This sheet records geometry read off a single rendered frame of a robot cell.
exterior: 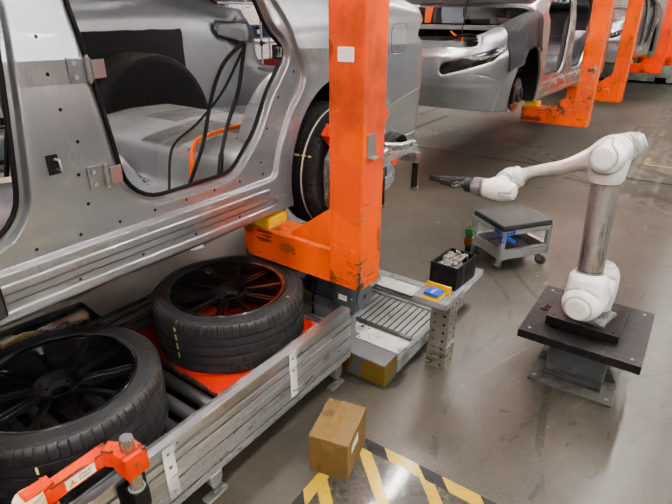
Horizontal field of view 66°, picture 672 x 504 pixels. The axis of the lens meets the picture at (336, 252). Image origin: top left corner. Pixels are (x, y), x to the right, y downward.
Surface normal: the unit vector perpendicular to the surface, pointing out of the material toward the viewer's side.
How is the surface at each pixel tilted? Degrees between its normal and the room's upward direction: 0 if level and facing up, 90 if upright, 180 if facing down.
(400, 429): 0
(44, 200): 91
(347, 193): 90
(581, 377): 90
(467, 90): 98
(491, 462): 0
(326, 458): 90
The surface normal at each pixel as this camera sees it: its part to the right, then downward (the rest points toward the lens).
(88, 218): 0.81, 0.28
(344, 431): 0.00, -0.90
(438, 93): -0.38, 0.64
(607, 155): -0.65, 0.18
